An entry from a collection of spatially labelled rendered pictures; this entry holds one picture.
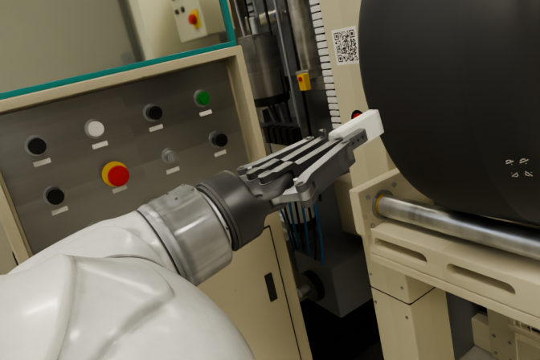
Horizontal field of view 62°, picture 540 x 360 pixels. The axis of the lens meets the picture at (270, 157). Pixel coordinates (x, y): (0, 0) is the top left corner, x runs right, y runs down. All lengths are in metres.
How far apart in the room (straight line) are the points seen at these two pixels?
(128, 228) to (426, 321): 0.92
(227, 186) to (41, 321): 0.23
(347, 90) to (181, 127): 0.37
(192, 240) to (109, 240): 0.07
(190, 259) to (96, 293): 0.17
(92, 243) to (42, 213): 0.61
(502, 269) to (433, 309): 0.45
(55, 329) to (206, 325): 0.07
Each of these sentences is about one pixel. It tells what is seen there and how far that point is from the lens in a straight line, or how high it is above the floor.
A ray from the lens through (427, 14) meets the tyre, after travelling 0.60.
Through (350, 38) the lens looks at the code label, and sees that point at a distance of 0.97.
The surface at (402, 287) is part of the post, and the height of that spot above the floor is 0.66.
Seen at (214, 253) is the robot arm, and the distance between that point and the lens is 0.41.
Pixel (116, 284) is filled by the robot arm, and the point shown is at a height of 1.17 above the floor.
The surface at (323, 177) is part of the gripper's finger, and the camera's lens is 0.45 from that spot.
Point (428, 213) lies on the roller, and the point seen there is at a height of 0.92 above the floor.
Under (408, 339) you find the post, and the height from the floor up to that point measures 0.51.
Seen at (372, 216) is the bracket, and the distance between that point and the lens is 0.95.
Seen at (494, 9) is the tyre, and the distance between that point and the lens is 0.56.
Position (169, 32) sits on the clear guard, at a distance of 1.00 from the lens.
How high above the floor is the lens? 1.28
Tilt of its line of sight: 15 degrees down
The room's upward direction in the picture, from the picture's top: 13 degrees counter-clockwise
